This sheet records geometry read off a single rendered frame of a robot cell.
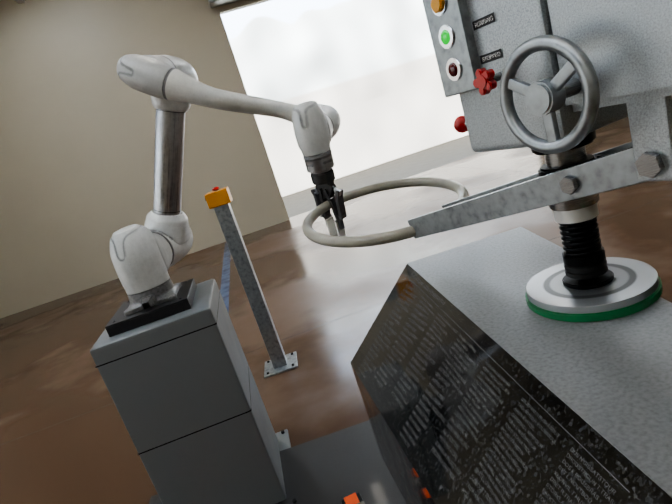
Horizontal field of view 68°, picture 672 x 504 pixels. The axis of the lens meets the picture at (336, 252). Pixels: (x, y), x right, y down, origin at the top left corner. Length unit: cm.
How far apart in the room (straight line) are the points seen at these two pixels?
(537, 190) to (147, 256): 130
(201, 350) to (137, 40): 651
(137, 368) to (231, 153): 609
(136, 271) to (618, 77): 149
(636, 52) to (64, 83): 765
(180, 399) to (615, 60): 154
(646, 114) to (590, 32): 12
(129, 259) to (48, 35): 653
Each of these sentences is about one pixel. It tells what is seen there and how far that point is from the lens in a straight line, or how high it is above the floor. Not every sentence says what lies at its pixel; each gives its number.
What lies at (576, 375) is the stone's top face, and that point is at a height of 82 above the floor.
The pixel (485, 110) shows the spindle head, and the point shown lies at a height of 119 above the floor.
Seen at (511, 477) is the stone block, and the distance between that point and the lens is 77.
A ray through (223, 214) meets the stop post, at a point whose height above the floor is 95.
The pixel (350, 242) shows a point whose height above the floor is 95.
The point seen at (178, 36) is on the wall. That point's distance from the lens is 783.
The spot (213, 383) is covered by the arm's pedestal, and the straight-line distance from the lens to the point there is 177.
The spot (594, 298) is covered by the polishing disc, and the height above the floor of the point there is 85.
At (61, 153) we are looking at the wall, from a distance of 800.
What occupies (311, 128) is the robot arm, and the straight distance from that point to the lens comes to 151.
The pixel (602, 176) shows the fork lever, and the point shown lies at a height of 106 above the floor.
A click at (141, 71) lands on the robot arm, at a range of 171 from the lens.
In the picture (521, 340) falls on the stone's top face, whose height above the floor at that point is 82.
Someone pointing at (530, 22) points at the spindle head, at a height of 129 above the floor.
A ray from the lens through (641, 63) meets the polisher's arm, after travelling 71.
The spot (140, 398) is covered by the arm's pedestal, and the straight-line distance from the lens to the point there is 181.
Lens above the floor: 125
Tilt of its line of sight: 14 degrees down
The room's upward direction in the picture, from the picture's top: 18 degrees counter-clockwise
